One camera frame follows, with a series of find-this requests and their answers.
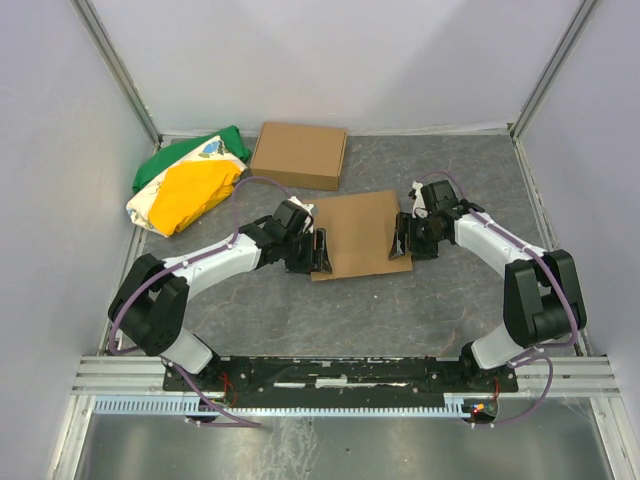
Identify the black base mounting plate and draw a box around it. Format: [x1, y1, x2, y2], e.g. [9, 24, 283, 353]
[190, 356, 518, 410]

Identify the aluminium front rail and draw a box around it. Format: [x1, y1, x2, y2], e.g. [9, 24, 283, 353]
[71, 356, 621, 398]

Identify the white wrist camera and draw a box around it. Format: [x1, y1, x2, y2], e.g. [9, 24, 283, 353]
[288, 195, 315, 233]
[409, 181, 429, 218]

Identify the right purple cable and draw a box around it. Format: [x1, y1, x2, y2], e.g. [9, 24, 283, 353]
[417, 170, 587, 430]

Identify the purple cable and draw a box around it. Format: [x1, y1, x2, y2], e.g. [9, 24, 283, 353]
[108, 175, 301, 430]
[417, 170, 587, 430]

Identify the cardboard box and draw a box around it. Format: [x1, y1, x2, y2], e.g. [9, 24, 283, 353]
[250, 122, 348, 191]
[311, 190, 413, 282]

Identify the left aluminium frame post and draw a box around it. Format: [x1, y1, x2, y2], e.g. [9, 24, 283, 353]
[70, 0, 162, 147]

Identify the right aluminium frame post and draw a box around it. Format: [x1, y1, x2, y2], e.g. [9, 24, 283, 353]
[510, 0, 600, 141]

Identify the green yellow white cloth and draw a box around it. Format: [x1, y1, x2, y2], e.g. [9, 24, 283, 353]
[125, 125, 251, 238]

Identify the light blue slotted cable duct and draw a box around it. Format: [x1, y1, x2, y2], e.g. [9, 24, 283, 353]
[93, 392, 494, 419]

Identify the closed folded cardboard box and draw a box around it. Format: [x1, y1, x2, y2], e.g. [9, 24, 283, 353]
[250, 122, 348, 191]

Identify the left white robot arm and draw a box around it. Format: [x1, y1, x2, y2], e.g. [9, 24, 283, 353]
[108, 197, 332, 375]

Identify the aluminium frame post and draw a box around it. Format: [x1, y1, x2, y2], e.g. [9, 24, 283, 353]
[70, 0, 162, 147]
[510, 0, 600, 141]

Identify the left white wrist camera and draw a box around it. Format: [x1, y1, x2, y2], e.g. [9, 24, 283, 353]
[288, 195, 315, 233]

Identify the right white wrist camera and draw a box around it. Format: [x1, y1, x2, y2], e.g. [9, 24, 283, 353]
[409, 181, 429, 218]

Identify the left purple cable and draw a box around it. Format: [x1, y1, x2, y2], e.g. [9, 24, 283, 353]
[108, 175, 301, 430]

